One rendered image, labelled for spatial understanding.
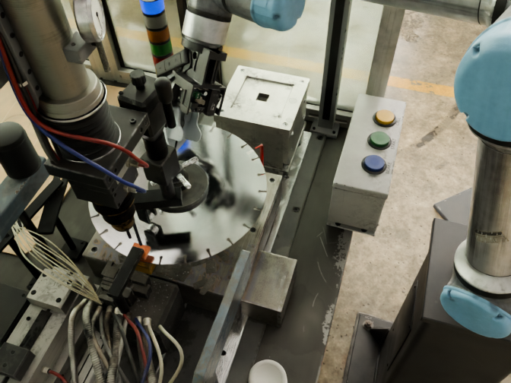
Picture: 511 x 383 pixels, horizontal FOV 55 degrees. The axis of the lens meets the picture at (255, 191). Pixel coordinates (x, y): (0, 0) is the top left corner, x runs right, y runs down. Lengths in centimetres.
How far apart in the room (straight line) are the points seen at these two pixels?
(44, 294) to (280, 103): 63
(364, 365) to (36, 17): 151
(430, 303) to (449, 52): 205
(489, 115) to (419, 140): 181
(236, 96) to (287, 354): 58
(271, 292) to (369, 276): 101
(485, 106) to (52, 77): 45
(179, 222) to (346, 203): 36
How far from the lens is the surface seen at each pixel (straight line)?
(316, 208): 114
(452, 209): 216
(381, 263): 197
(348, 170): 102
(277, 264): 97
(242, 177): 93
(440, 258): 113
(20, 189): 89
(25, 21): 51
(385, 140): 108
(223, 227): 87
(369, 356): 179
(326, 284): 104
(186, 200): 90
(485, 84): 58
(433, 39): 302
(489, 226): 75
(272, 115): 112
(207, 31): 85
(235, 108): 114
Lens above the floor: 167
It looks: 52 degrees down
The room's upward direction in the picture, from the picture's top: 2 degrees counter-clockwise
